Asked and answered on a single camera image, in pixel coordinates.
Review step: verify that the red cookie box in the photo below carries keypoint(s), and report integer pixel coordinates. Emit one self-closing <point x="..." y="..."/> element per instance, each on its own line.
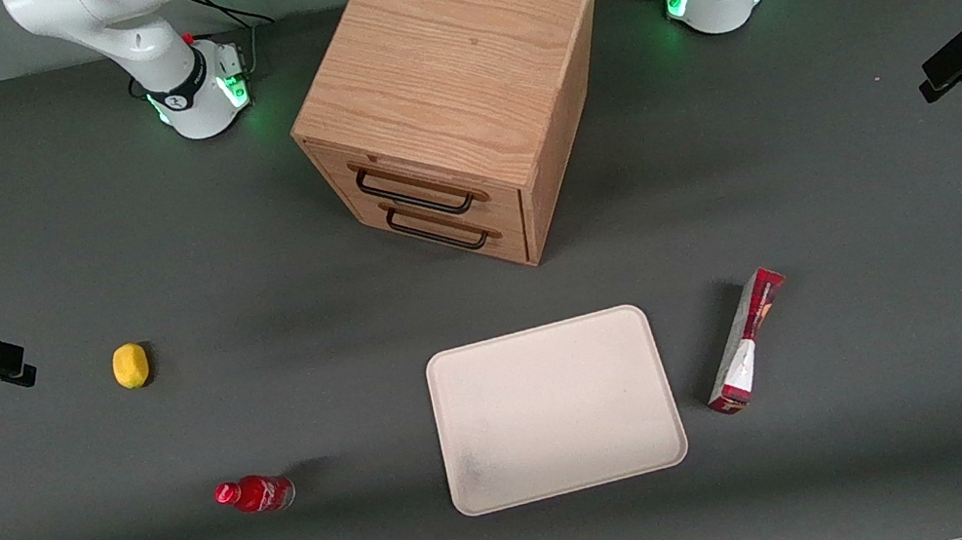
<point x="745" y="347"/>

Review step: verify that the beige plastic tray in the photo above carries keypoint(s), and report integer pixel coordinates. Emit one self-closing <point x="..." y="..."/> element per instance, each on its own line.
<point x="555" y="410"/>

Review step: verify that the yellow lemon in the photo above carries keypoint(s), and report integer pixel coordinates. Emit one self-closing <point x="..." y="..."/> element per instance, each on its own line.
<point x="130" y="365"/>

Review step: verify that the red soda bottle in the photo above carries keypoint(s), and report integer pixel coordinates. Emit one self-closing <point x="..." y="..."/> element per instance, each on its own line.
<point x="258" y="493"/>

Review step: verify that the wooden drawer front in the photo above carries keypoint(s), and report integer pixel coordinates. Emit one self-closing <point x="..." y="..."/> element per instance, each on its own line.
<point x="426" y="183"/>
<point x="456" y="240"/>

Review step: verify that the wooden drawer cabinet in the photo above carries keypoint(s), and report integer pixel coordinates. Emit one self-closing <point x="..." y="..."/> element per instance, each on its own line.
<point x="452" y="47"/>

